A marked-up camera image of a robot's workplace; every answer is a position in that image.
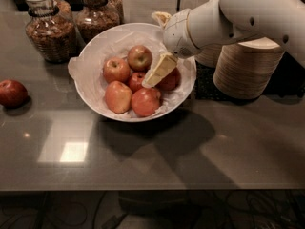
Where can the red apple bottom front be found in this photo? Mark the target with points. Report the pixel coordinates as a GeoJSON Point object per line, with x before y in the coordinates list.
{"type": "Point", "coordinates": [146, 101]}

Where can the right glass granola jar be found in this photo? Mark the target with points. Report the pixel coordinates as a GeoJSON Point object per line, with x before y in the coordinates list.
{"type": "Point", "coordinates": [95, 17]}

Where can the left glass granola jar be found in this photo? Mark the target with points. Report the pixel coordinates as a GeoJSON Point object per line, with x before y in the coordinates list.
{"type": "Point", "coordinates": [50, 32]}

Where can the small dark red apple centre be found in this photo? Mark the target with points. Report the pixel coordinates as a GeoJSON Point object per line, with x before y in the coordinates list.
{"type": "Point", "coordinates": [135, 81]}

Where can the red-yellow apple upper left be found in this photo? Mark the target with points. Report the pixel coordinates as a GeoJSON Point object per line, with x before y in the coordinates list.
{"type": "Point", "coordinates": [116, 69]}

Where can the white bowl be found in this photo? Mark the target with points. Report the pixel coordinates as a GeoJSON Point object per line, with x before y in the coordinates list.
{"type": "Point", "coordinates": [95, 99]}

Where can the stack of paper bowls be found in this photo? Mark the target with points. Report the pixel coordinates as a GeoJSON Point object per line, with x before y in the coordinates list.
{"type": "Point", "coordinates": [209, 56]}
{"type": "Point", "coordinates": [244, 69]}

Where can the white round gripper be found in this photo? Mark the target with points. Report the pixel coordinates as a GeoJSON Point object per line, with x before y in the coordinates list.
{"type": "Point", "coordinates": [177, 33]}

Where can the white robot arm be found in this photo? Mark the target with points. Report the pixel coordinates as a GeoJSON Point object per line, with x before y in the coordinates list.
{"type": "Point", "coordinates": [223, 22]}

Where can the front stack of paper bowls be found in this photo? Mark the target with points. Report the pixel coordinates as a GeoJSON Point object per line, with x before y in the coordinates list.
{"type": "Point", "coordinates": [244, 69]}

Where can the dark red apple on table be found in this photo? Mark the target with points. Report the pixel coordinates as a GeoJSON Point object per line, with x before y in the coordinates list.
{"type": "Point", "coordinates": [12, 93]}

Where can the glass granola jar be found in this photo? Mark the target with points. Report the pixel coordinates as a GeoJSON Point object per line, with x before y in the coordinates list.
{"type": "Point", "coordinates": [50, 32]}
{"type": "Point", "coordinates": [95, 17]}

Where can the pale red apple lower left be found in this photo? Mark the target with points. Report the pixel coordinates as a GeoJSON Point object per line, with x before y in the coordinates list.
{"type": "Point", "coordinates": [118, 97]}

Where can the dark red apple right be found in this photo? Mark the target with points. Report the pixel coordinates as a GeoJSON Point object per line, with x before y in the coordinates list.
{"type": "Point", "coordinates": [170, 82]}

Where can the back stack of paper bowls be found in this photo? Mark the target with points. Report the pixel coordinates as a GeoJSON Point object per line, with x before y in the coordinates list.
{"type": "Point", "coordinates": [209, 56]}

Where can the yellow-red apple top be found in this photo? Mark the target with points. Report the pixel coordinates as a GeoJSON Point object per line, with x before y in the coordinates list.
{"type": "Point", "coordinates": [139, 58]}

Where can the white paper bowl liner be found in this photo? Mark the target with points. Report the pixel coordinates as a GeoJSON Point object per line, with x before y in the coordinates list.
{"type": "Point", "coordinates": [95, 61]}

